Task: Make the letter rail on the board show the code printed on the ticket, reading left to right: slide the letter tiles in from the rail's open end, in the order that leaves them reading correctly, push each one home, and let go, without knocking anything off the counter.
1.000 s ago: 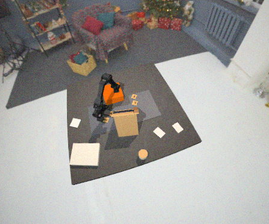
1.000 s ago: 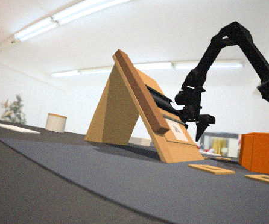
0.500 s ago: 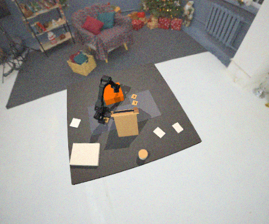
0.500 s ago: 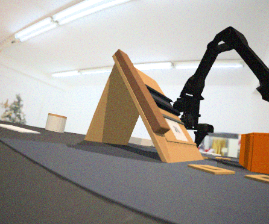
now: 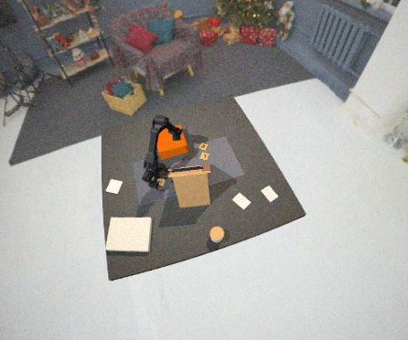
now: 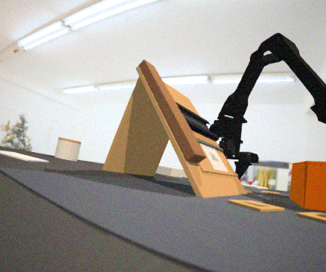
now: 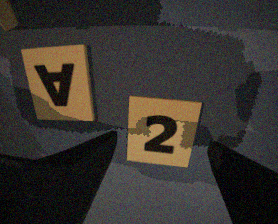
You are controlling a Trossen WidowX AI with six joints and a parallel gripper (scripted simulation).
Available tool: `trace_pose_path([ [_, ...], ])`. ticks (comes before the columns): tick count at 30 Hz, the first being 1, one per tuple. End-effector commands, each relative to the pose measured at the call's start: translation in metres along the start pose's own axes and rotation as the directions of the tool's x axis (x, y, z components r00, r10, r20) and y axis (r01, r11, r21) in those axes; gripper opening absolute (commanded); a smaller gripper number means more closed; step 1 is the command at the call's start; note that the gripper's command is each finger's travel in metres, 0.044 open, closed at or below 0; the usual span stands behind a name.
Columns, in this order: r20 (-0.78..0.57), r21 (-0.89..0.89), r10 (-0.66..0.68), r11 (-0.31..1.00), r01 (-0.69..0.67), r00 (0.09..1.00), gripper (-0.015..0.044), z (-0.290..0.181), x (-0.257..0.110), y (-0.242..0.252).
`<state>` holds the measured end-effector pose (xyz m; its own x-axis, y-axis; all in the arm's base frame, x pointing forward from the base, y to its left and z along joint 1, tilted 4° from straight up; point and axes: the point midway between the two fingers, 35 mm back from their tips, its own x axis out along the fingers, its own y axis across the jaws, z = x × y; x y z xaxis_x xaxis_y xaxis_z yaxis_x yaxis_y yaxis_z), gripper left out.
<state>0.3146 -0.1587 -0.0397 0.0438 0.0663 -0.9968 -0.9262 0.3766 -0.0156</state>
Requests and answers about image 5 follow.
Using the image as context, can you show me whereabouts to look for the small white flat card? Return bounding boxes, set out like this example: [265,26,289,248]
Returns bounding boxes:
[106,179,123,194]

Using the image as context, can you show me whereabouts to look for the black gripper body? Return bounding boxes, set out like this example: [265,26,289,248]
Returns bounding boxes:
[148,163,165,188]

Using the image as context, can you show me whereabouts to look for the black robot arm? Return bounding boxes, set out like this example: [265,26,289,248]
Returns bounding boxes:
[142,115,182,182]

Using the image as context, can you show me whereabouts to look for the cream cylindrical jar with orange lid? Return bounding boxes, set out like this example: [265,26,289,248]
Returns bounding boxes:
[210,227,224,242]

